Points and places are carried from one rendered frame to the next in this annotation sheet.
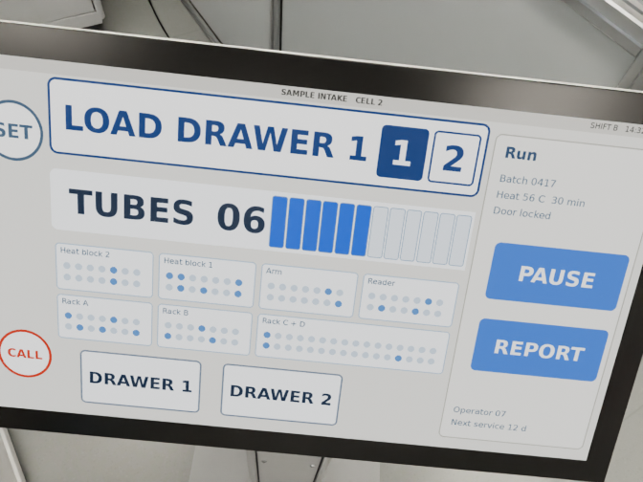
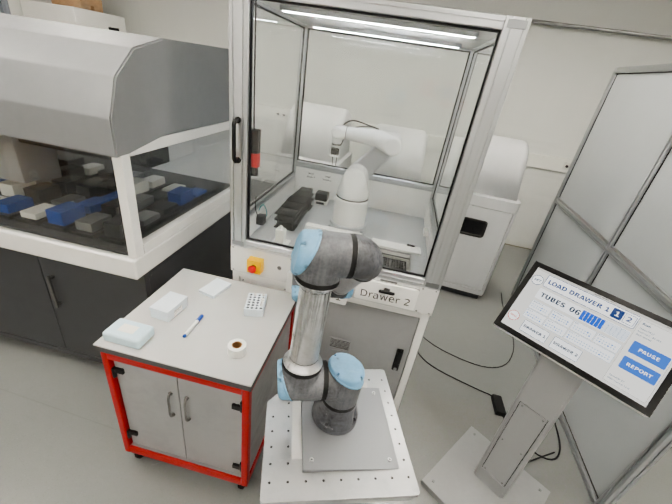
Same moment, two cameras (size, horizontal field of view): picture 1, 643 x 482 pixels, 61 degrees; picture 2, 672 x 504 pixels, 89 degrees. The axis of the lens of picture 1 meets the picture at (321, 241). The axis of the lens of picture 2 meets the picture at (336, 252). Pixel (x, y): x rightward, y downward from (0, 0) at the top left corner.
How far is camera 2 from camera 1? 122 cm
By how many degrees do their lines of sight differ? 44
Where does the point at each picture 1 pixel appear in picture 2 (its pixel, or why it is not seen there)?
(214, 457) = (462, 451)
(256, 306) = (569, 328)
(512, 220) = (640, 337)
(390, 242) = (607, 329)
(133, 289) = (544, 313)
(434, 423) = (602, 374)
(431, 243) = (617, 333)
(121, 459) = (425, 426)
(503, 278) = (634, 349)
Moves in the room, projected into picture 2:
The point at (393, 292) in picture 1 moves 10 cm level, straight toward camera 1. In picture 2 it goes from (603, 339) to (585, 344)
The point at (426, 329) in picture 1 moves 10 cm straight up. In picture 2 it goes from (609, 351) to (624, 328)
